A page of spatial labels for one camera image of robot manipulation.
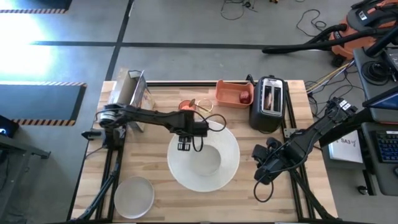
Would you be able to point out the black hazard-striped floor mat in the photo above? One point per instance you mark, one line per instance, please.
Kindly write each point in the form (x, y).
(34, 3)
(37, 102)

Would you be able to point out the brown toast slice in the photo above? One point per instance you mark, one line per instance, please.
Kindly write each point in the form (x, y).
(269, 101)

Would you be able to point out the black computer with blue light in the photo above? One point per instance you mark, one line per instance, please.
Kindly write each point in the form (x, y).
(6, 126)

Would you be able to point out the black keyboard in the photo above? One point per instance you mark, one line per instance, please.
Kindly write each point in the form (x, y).
(388, 146)

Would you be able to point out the grey desk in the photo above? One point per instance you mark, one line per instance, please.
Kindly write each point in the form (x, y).
(382, 174)

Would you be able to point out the white woven round placemat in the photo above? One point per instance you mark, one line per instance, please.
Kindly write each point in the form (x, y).
(224, 149)

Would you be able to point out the white paper sheet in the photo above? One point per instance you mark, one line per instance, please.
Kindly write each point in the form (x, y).
(345, 151)

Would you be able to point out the grey metal stand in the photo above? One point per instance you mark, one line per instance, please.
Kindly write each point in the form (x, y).
(18, 146)

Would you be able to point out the red apple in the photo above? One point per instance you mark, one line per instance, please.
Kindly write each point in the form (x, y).
(245, 97)

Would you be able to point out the orange glass tumbler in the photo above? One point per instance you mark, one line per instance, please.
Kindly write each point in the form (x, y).
(186, 106)

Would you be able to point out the orange plastic bin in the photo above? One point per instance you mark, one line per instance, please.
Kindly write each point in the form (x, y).
(228, 93)

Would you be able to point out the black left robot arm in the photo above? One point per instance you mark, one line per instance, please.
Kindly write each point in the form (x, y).
(149, 116)

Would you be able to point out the orange black vacuum cleaner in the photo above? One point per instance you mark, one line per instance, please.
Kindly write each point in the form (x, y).
(343, 49)

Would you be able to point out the white round plate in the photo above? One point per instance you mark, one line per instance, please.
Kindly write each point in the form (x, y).
(133, 197)

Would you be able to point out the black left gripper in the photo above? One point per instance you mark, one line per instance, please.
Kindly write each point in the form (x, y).
(192, 129)

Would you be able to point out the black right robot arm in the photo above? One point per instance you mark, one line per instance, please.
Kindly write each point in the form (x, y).
(314, 130)

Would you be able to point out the white ceramic bowl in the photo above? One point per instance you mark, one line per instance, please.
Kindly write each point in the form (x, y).
(205, 160)

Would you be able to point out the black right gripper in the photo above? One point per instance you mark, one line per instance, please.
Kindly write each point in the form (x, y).
(283, 155)

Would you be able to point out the gold metal spoon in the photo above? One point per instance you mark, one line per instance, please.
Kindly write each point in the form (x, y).
(192, 102)

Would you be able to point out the black toaster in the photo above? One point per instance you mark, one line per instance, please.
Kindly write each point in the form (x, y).
(267, 119)

